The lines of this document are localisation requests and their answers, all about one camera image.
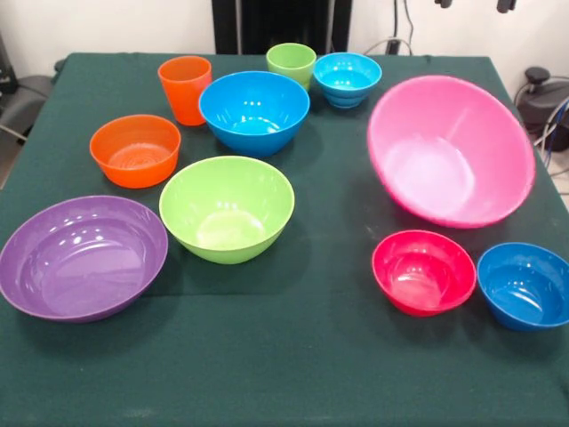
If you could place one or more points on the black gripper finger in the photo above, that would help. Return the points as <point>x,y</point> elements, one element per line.
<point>507,5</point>
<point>443,2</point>

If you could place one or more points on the large pink bowl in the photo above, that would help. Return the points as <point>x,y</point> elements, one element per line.
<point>444,151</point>

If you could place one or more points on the green bowl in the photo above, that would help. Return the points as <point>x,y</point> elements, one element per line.
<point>226,209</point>

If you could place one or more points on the black power plug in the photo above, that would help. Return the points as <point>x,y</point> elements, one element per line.
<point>393,45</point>

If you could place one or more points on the black floor stand base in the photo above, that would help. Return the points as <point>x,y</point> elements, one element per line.
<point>542,102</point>
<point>26,98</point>

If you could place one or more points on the small ribbed cyan bowl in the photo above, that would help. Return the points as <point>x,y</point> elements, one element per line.
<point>347,78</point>

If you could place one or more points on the green cup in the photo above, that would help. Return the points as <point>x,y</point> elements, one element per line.
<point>289,64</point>

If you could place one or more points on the large light blue bowl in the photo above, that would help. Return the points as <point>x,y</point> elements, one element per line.
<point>253,111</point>

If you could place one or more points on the red bowl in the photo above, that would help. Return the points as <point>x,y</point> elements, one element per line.
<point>422,271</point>

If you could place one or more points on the orange cup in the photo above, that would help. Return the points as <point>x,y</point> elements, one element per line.
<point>184,93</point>

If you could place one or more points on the small dark blue bowl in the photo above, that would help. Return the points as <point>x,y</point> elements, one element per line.
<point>522,284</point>

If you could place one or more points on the orange bowl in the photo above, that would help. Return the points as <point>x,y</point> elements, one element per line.
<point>133,171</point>

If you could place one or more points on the dark green tablecloth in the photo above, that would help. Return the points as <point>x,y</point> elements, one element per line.
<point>284,356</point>

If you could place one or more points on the purple bowl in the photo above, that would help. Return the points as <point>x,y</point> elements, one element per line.
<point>80,271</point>

